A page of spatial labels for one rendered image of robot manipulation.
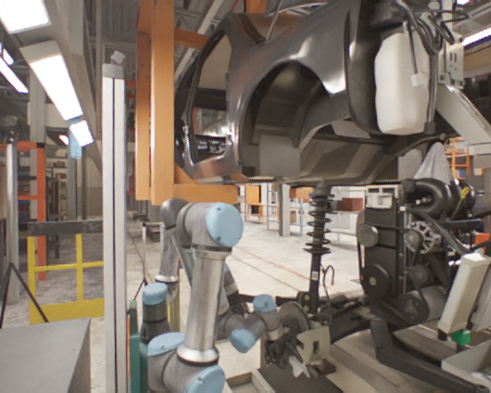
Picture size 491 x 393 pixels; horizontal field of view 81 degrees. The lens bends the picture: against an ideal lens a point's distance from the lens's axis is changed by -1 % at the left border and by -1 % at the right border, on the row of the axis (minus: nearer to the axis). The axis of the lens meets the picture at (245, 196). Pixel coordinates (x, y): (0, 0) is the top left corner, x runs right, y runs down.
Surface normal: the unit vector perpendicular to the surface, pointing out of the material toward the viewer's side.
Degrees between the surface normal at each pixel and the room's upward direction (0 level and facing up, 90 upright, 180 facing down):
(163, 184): 90
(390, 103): 100
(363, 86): 88
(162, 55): 90
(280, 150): 90
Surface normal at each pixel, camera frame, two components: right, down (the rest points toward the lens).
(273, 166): 0.42, 0.01
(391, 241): -0.91, 0.00
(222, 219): 0.73, -0.12
